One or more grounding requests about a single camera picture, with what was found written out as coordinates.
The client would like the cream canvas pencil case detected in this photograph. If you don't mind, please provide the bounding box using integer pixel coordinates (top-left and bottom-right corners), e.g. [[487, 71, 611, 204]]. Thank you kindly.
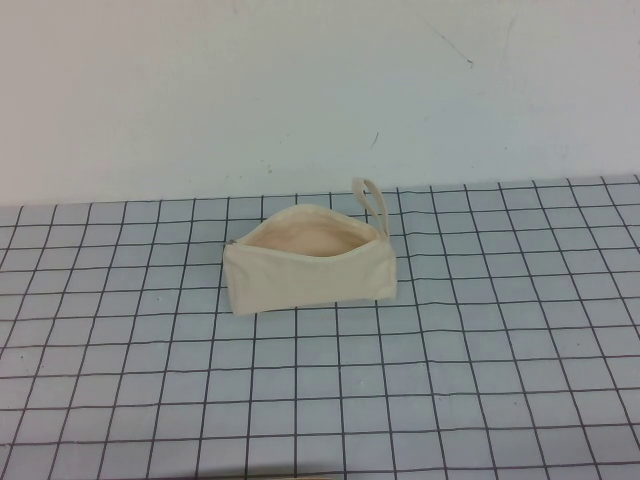
[[222, 177, 397, 318]]

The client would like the blue checked tablecloth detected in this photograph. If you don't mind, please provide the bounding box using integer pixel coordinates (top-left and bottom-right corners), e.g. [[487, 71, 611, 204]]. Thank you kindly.
[[0, 173, 640, 480]]

